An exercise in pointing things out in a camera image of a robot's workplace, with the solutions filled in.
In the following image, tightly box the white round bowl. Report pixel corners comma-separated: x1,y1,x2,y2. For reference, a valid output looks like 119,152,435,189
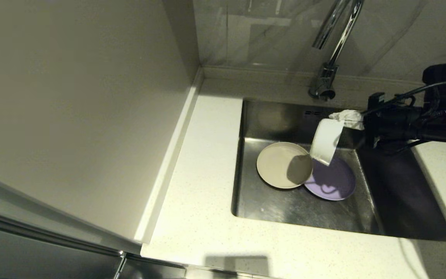
309,118,344,166

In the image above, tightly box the chrome kitchen faucet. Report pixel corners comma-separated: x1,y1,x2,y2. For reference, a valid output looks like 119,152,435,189
308,0,364,102

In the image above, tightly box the purple round plate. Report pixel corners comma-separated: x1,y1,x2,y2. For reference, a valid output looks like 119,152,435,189
304,157,356,201

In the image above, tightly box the beige round plate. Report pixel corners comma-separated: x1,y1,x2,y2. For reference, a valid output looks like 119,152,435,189
256,141,314,189

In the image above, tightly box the stainless steel sink basin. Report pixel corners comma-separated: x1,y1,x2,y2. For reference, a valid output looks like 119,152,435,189
231,98,446,242

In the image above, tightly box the grey under-counter cabinet front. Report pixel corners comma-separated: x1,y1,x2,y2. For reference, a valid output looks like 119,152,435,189
124,254,187,279

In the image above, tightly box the tall beige side panel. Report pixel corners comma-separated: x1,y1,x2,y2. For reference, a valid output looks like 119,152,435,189
0,0,202,244

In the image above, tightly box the grey glossy refrigerator door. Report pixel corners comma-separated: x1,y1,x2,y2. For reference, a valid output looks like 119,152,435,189
0,219,125,279
0,166,143,256

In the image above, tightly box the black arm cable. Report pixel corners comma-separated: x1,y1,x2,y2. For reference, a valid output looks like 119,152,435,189
362,79,446,153

